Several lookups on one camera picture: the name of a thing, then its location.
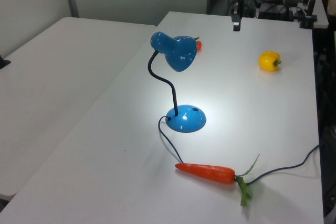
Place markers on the yellow toy bell pepper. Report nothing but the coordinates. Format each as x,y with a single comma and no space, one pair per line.
267,61

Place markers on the small red toy vegetable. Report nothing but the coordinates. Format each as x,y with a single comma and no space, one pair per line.
199,44

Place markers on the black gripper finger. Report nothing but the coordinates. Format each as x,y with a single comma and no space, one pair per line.
250,7
236,22

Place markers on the orange toy carrot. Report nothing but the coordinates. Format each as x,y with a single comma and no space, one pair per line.
207,172

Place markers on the black table clamp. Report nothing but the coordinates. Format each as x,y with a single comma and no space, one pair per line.
4,62

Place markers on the blue gooseneck desk lamp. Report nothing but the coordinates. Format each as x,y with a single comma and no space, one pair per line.
182,52

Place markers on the black equipment box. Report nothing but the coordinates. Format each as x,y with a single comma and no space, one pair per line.
275,12

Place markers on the black camera stand pole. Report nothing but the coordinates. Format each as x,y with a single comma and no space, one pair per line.
312,1

